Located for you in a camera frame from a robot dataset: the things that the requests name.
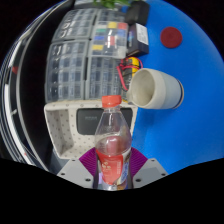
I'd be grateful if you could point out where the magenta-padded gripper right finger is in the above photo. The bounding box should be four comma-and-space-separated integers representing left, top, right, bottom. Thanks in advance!
128, 146, 169, 190

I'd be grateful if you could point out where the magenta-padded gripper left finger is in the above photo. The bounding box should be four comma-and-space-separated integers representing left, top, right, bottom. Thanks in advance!
55, 146, 100, 190

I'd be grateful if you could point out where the clear bottle with red cap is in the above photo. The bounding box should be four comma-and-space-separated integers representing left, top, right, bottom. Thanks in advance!
94, 94, 133, 192

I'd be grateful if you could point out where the white perforated tray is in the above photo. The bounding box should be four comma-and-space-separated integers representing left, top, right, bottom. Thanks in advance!
43, 99, 138, 160

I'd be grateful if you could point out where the black zip case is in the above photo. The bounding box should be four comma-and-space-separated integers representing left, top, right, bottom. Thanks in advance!
75, 107, 134, 136

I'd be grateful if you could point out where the white mug with blue base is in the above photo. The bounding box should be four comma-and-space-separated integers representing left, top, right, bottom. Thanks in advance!
125, 67, 185, 110

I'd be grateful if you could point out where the grey parts drawer cabinet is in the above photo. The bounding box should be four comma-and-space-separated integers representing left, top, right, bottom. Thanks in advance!
44, 39, 90, 103
51, 8, 98, 43
94, 7, 133, 26
84, 54, 129, 100

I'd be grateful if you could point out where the yellow multimeter with red leads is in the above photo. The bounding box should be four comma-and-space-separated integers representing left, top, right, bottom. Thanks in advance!
116, 56, 144, 92

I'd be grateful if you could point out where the small black white-labelled box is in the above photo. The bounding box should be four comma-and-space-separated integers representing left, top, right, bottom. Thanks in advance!
127, 22, 150, 58

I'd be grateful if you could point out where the flat round red coaster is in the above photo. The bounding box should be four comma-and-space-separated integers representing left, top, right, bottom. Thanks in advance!
160, 26, 184, 49

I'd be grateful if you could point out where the flat black case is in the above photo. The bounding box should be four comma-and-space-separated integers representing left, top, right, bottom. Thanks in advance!
124, 0, 150, 26

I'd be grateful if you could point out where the black wall shelf unit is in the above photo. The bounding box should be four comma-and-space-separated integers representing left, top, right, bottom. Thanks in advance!
0, 6, 68, 168

